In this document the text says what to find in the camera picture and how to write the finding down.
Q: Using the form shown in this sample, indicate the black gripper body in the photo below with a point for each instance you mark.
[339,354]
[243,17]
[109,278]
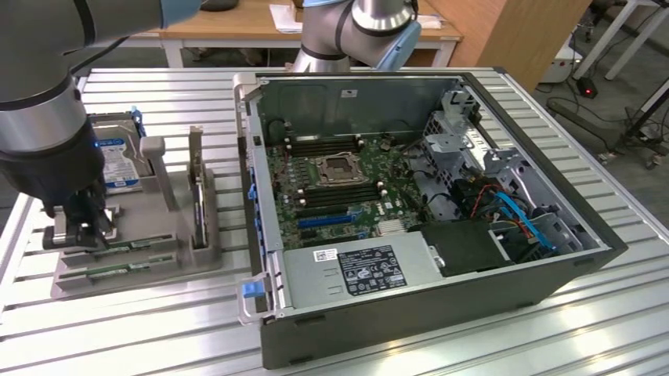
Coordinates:
[52,172]

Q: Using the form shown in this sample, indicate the green RAM stick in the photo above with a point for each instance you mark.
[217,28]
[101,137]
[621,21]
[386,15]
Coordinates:
[125,269]
[140,243]

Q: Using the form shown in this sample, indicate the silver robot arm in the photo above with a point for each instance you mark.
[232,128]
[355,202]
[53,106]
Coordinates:
[30,98]

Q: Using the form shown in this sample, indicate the RAM slot white latches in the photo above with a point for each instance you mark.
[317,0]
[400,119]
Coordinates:
[325,146]
[343,199]
[340,190]
[328,137]

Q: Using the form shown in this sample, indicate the grey parts rack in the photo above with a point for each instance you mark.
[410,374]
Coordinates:
[145,219]

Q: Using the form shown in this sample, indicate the hard disk with blue caddy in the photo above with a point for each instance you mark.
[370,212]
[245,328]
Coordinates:
[123,164]

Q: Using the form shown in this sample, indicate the graphics card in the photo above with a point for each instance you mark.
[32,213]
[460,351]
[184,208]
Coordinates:
[197,196]

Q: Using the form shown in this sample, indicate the blue case latch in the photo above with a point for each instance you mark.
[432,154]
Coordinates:
[249,192]
[251,290]

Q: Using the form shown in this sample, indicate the blue card clip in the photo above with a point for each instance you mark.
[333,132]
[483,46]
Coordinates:
[256,226]

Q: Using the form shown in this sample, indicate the short black expansion slot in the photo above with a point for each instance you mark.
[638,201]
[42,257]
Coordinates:
[308,235]

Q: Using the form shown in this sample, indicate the long black expansion slot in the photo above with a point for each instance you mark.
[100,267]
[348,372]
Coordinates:
[336,237]
[320,211]

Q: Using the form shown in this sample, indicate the blue expansion slot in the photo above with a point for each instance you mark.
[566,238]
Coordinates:
[323,221]

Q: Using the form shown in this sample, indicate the grey power supply unit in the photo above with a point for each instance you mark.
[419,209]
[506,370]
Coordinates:
[313,282]

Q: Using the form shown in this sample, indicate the metal CPU socket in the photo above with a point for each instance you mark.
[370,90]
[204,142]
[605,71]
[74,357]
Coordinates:
[336,168]

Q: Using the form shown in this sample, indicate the black round object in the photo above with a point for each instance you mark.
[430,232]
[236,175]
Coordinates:
[221,4]

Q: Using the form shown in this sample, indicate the silver finned heat sink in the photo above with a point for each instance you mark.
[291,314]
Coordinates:
[394,228]

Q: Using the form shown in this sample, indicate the white paper stack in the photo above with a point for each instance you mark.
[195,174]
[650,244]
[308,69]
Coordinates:
[284,19]

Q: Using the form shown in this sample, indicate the green motherboard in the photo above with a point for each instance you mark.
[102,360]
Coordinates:
[402,199]

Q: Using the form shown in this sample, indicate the black open PC case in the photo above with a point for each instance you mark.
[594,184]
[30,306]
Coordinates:
[418,313]

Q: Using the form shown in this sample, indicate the grey metal drive cage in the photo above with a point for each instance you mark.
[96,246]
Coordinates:
[448,156]

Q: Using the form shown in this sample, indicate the black plastic shroud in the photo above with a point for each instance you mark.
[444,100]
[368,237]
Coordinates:
[459,246]

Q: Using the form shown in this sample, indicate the grey metal disk bay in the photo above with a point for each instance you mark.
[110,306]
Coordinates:
[566,235]

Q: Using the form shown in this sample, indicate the wooden cabinet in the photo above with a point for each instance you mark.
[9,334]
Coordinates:
[532,35]

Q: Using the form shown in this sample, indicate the white floor device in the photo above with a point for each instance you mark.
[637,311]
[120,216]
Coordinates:
[560,70]

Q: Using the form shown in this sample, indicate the black power adaptor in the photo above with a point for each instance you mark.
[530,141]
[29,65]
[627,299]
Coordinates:
[586,88]

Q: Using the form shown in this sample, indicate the black wheeled stand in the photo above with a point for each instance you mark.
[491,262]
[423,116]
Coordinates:
[645,143]

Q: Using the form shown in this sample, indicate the white table frame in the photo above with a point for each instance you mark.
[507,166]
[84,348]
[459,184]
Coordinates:
[605,43]

